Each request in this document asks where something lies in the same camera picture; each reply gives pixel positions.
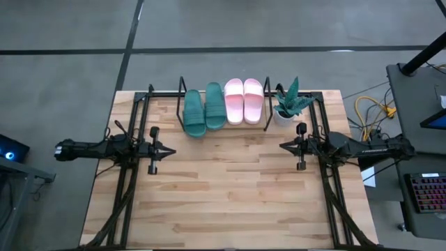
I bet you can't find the pink rubber slide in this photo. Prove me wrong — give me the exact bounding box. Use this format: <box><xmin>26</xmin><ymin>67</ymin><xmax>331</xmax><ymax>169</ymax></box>
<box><xmin>243</xmin><ymin>78</ymin><xmax>265</xmax><ymax>126</ymax></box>
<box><xmin>224</xmin><ymin>78</ymin><xmax>245</xmax><ymax>126</ymax></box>

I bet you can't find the tablet with blue screen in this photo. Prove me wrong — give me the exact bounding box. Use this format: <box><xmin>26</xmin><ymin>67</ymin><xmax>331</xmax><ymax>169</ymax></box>
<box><xmin>420</xmin><ymin>108</ymin><xmax>446</xmax><ymax>130</ymax></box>

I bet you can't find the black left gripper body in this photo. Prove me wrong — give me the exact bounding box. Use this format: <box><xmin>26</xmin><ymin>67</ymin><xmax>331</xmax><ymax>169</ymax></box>
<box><xmin>137</xmin><ymin>126</ymin><xmax>161</xmax><ymax>175</ymax></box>

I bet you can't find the black pole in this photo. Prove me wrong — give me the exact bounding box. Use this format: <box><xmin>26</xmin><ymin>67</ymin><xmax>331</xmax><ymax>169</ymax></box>
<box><xmin>399</xmin><ymin>31</ymin><xmax>446</xmax><ymax>76</ymax></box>

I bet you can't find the black metal wood shoe shelf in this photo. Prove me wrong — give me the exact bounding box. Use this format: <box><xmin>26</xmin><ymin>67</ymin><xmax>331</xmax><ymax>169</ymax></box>
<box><xmin>176</xmin><ymin>75</ymin><xmax>273</xmax><ymax>132</ymax></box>

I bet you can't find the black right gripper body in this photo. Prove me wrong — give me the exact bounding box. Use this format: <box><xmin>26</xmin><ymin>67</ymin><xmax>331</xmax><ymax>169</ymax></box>
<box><xmin>295</xmin><ymin>121</ymin><xmax>317</xmax><ymax>172</ymax></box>

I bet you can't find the black box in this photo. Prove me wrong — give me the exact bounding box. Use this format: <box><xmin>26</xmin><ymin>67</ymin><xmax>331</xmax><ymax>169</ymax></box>
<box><xmin>357</xmin><ymin>155</ymin><xmax>398</xmax><ymax>172</ymax></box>

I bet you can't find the black computer with blue light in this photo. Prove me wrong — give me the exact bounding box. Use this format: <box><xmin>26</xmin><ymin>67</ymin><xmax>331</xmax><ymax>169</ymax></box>
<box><xmin>0</xmin><ymin>134</ymin><xmax>31</xmax><ymax>163</ymax></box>

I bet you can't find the white paper sheet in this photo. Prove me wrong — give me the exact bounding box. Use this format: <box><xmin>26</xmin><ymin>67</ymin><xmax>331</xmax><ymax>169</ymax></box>
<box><xmin>362</xmin><ymin>166</ymin><xmax>377</xmax><ymax>188</ymax></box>

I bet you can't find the grey desk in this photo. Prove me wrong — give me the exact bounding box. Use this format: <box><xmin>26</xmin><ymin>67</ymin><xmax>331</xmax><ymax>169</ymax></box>
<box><xmin>385</xmin><ymin>62</ymin><xmax>446</xmax><ymax>154</ymax></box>
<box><xmin>393</xmin><ymin>151</ymin><xmax>446</xmax><ymax>241</ymax></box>

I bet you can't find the backlit black keyboard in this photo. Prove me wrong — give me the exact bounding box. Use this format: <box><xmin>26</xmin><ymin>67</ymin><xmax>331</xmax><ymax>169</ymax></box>
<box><xmin>405</xmin><ymin>172</ymin><xmax>446</xmax><ymax>214</ymax></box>

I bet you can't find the yellow cable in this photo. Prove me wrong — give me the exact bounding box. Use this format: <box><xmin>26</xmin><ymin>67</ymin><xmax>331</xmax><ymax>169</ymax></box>
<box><xmin>354</xmin><ymin>96</ymin><xmax>397</xmax><ymax>139</ymax></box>

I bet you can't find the black aluminium rig frame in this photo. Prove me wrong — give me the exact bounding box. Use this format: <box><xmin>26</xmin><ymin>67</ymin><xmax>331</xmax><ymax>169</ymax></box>
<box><xmin>78</xmin><ymin>83</ymin><xmax>383</xmax><ymax>250</ymax></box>

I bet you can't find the grey metal cart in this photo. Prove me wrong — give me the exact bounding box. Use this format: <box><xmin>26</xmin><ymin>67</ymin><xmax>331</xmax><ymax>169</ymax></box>
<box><xmin>0</xmin><ymin>156</ymin><xmax>56</xmax><ymax>251</ymax></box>

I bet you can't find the snake plant in white pot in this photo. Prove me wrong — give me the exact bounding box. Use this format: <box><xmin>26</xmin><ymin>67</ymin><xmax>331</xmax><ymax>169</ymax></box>
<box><xmin>272</xmin><ymin>76</ymin><xmax>316</xmax><ymax>126</ymax></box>

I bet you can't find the green rubber slide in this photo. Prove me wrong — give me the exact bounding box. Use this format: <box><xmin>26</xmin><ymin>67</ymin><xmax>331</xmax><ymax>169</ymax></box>
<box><xmin>182</xmin><ymin>89</ymin><xmax>207</xmax><ymax>139</ymax></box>
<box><xmin>204</xmin><ymin>82</ymin><xmax>228</xmax><ymax>131</ymax></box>

